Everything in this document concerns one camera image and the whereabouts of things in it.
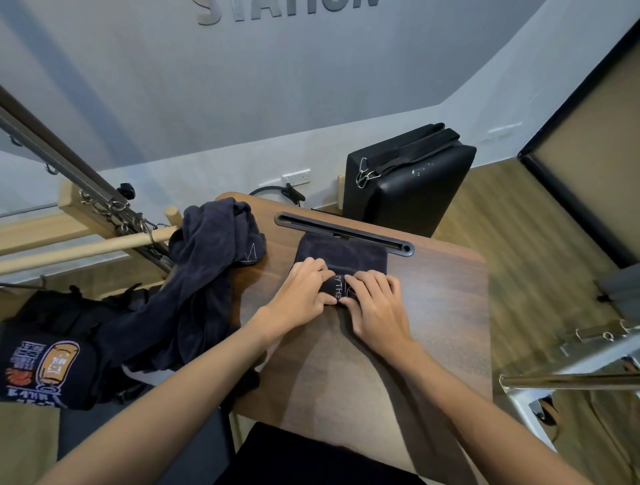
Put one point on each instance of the person's right hand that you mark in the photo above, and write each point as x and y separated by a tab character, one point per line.
380	315

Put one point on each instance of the person's left hand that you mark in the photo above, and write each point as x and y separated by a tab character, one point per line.
300	300

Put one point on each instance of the dark navy towel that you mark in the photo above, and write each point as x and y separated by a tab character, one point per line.
345	255
215	230
175	320

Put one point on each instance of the black printed backpack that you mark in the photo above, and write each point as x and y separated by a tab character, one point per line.
55	320

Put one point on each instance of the person's left forearm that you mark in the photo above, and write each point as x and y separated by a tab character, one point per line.
165	414

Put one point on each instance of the person's right forearm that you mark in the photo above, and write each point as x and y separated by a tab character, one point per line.
475	424

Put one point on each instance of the person's black shorts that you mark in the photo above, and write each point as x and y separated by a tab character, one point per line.
310	459

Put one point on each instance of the brown wooden side table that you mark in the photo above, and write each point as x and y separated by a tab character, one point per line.
440	310

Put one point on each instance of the black padded box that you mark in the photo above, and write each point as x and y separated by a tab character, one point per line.
420	195

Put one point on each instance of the wooden roll bar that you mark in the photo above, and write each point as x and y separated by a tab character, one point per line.
65	255

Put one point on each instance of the grey panel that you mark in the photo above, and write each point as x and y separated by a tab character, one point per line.
622	290

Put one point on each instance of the chrome tower pole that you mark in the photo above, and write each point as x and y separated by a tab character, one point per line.
65	165

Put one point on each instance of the white wall socket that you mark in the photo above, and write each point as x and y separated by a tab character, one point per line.
296	177

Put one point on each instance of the silver metal frame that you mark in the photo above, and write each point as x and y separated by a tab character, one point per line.
520	404

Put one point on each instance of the chrome frame pole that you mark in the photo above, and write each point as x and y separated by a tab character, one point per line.
575	381

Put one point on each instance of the wooden tower frame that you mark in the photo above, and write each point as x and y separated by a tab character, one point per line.
45	230

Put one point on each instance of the brown blind with black frame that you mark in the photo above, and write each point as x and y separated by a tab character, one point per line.
600	140

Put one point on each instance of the grey wall letters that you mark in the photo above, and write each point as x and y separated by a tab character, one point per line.
280	9

